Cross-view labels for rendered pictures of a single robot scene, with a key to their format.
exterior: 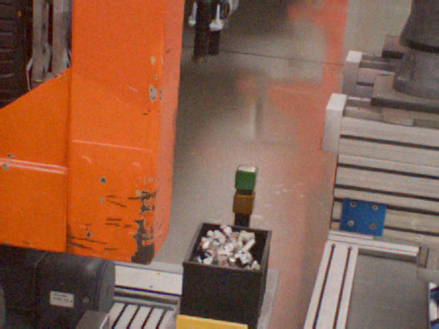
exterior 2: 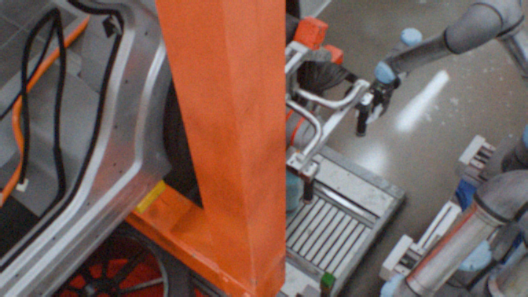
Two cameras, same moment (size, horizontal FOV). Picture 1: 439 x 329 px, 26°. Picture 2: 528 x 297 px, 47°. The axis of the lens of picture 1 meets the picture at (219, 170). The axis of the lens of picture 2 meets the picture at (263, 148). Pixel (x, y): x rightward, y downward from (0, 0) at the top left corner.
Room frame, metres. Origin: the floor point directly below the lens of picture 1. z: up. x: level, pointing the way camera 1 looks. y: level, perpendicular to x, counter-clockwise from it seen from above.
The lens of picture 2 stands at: (1.01, -0.28, 2.59)
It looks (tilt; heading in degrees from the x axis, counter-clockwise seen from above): 56 degrees down; 31
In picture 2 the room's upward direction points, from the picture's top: 3 degrees counter-clockwise
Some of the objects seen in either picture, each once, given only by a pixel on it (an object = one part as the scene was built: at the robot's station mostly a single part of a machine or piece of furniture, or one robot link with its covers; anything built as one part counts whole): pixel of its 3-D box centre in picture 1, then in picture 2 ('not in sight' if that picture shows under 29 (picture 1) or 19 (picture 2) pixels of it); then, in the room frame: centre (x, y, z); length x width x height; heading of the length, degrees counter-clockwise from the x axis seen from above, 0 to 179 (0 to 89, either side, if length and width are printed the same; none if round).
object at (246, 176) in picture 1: (246, 177); (328, 280); (1.76, -0.05, 0.64); 0.04 x 0.04 x 0.04; 82
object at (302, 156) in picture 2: not in sight; (294, 121); (2.03, 0.22, 1.03); 0.19 x 0.18 x 0.11; 82
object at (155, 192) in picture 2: not in sight; (138, 188); (1.73, 0.68, 0.71); 0.14 x 0.14 x 0.05; 82
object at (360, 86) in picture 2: not in sight; (328, 81); (2.23, 0.19, 1.03); 0.19 x 0.18 x 0.11; 82
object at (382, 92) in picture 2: (213, 8); (383, 89); (2.42, 0.05, 0.86); 0.12 x 0.08 x 0.09; 172
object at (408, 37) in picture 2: not in sight; (406, 47); (2.56, 0.03, 0.95); 0.11 x 0.08 x 0.11; 170
